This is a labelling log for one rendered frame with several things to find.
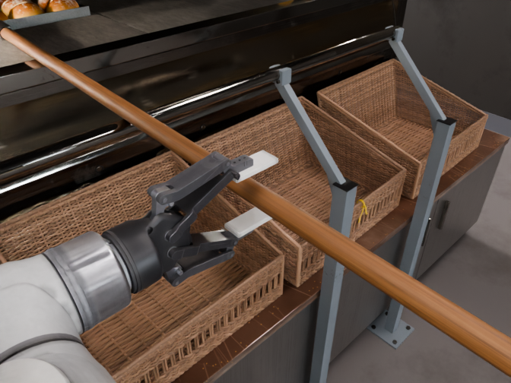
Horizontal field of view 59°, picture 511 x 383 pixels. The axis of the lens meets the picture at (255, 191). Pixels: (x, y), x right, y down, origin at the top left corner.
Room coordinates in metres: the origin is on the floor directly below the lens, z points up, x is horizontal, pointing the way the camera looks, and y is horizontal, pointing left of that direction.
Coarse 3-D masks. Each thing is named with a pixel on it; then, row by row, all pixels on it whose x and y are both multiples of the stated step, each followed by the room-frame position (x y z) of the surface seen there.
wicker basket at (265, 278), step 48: (96, 192) 1.00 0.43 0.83; (144, 192) 1.08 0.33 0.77; (0, 240) 0.81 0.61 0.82; (48, 240) 0.87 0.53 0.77; (240, 240) 0.97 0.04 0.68; (192, 288) 0.87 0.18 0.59; (240, 288) 0.75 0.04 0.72; (96, 336) 0.71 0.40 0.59; (144, 336) 0.71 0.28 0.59; (192, 336) 0.64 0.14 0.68
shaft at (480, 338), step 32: (64, 64) 0.93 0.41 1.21; (96, 96) 0.80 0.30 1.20; (160, 128) 0.65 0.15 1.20; (192, 160) 0.57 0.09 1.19; (256, 192) 0.48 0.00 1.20; (288, 224) 0.42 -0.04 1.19; (320, 224) 0.41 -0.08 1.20; (352, 256) 0.36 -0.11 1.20; (384, 288) 0.32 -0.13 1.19; (416, 288) 0.31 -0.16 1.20; (448, 320) 0.28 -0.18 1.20; (480, 320) 0.27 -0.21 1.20; (480, 352) 0.25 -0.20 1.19
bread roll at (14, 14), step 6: (18, 6) 1.34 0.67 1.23; (24, 6) 1.35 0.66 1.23; (30, 6) 1.36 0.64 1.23; (36, 6) 1.37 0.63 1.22; (12, 12) 1.33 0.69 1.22; (18, 12) 1.33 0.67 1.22; (24, 12) 1.34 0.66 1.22; (30, 12) 1.35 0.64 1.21; (36, 12) 1.36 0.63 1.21; (42, 12) 1.37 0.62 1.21; (12, 18) 1.33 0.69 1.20
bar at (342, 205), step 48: (336, 48) 1.15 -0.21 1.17; (192, 96) 0.85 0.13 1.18; (288, 96) 0.98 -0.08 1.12; (432, 96) 1.24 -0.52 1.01; (48, 144) 0.65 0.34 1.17; (96, 144) 0.69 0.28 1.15; (432, 144) 1.19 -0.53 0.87; (336, 192) 0.85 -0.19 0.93; (432, 192) 1.16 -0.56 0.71; (336, 288) 0.84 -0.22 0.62; (384, 336) 1.15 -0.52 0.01
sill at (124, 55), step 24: (312, 0) 1.65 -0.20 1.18; (336, 0) 1.74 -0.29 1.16; (192, 24) 1.35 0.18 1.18; (216, 24) 1.35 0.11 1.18; (240, 24) 1.42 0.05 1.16; (264, 24) 1.49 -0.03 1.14; (96, 48) 1.13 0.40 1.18; (120, 48) 1.14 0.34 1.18; (144, 48) 1.19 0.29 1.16; (168, 48) 1.23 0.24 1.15; (0, 72) 0.96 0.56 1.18; (24, 72) 0.97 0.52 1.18; (48, 72) 1.01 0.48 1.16
